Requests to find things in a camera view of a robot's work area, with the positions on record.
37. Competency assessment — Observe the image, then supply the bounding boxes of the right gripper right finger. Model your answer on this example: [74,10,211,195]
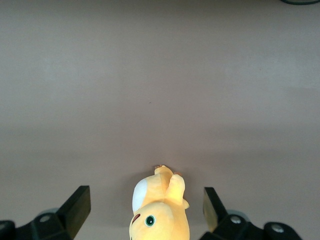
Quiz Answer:
[201,186,301,240]

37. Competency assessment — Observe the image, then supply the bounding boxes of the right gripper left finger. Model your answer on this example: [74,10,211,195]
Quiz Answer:
[14,185,91,240]

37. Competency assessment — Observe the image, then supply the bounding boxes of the yellow plush toy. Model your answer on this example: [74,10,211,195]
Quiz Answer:
[128,164,190,240]

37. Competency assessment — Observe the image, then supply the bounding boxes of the dark green cable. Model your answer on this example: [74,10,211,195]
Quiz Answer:
[278,0,320,6]

